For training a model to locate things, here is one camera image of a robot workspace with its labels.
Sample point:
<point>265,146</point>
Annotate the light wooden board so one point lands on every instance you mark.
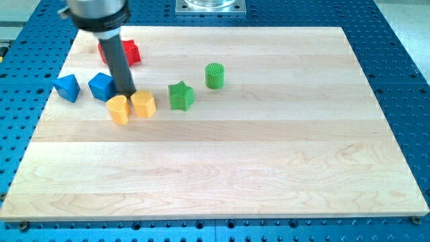
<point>295,132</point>

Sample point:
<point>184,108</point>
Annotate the blue triangular block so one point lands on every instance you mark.
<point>67,87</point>

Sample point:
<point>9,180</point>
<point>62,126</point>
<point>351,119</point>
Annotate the silver robot arm end flange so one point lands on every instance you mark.
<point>103,18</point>

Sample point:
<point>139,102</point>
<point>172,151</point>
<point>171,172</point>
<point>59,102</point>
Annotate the blue cube block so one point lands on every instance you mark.
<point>102,87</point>

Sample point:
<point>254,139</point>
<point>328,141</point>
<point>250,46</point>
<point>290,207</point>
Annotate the blue perforated table plate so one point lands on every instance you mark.
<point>36,57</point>

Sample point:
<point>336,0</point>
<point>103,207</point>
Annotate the yellow heart block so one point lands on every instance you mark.
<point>118,109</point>

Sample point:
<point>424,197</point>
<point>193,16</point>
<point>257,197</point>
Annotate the green cylinder block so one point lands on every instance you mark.
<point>214,75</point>

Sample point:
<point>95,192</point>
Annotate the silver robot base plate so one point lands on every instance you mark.
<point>188,7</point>

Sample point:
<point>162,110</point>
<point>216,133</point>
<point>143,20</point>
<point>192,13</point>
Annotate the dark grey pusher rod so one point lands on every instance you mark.
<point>118,65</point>

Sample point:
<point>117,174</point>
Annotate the yellow hexagon block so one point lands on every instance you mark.
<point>144,103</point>

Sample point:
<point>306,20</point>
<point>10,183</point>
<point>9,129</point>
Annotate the red star block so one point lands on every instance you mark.
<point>131,51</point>

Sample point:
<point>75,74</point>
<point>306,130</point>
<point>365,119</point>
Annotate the green star block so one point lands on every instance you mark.
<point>181,96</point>

